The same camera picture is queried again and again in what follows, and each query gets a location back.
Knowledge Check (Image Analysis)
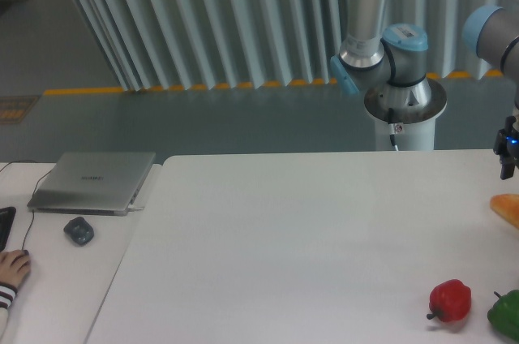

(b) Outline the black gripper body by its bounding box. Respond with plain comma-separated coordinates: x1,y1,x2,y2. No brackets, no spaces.
493,115,518,157

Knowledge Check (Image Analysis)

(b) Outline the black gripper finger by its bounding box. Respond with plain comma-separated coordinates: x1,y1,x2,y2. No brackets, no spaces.
500,154,516,180

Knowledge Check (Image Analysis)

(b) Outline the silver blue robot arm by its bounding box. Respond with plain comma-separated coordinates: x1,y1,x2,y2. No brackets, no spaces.
330,0,518,179

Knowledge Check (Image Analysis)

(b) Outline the striped sleeve forearm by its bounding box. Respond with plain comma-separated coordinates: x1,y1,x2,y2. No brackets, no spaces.
0,282,18,335

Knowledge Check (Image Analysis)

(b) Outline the person's hand on mouse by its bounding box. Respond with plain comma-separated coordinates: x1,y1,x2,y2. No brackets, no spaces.
0,250,25,289

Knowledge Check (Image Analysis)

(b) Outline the orange bread loaf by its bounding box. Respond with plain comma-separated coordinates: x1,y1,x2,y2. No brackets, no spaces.
490,194,519,228

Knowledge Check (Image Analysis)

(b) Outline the red bell pepper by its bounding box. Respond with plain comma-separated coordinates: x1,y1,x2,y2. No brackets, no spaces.
427,279,472,323

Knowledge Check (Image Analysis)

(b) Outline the green bell pepper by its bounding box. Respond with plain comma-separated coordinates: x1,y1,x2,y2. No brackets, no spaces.
487,290,518,342

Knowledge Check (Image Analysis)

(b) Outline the white folding screen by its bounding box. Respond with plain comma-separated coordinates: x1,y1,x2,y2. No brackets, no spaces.
54,0,519,91

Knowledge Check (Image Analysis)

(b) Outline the silver closed laptop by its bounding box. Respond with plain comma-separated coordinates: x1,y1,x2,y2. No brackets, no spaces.
27,152,156,215

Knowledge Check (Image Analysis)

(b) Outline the dark grey round device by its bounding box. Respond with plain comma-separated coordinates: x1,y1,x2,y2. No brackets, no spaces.
63,217,95,247

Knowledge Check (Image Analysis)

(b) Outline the black keyboard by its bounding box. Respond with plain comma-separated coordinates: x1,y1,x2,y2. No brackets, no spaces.
0,206,16,252

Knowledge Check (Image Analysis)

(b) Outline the black mouse cable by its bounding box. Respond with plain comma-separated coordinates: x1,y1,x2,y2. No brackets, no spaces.
0,160,54,253

